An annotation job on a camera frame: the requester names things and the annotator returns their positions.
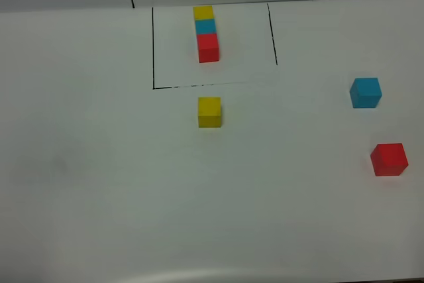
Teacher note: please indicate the red template block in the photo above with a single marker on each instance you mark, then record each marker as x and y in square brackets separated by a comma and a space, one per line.
[208, 47]

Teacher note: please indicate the blue template block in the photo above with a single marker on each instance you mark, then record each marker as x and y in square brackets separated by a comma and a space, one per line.
[206, 26]

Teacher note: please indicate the yellow template block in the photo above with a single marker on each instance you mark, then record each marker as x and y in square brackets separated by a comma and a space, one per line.
[203, 13]

